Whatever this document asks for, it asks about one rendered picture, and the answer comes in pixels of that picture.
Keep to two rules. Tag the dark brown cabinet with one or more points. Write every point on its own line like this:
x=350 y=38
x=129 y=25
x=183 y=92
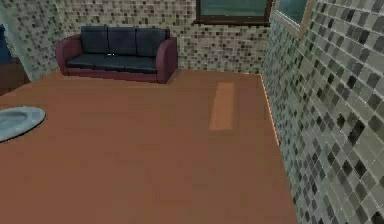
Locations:
x=11 y=76

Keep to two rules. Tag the maroon sofa with dark cushions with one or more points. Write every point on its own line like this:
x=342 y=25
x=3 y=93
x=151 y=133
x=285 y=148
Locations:
x=116 y=63

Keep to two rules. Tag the pale blue round rug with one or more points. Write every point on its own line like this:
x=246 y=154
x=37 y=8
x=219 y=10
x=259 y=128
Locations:
x=15 y=121

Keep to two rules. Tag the blue object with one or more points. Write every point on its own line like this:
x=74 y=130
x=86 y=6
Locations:
x=4 y=46

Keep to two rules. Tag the small dark object on sofa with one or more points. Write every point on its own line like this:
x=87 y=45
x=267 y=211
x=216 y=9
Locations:
x=110 y=55

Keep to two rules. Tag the pale framed window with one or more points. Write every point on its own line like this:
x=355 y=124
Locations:
x=293 y=11

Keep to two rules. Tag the dark brown framed window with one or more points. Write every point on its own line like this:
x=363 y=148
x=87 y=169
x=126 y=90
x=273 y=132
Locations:
x=233 y=10

